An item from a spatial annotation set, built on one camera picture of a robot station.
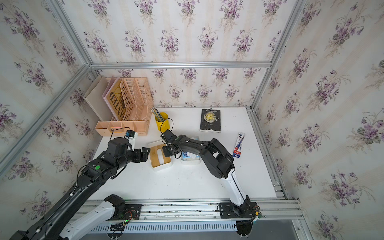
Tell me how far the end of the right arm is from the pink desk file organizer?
0.27 meters

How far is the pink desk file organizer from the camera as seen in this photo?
2.96ft

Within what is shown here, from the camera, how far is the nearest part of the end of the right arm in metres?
0.70
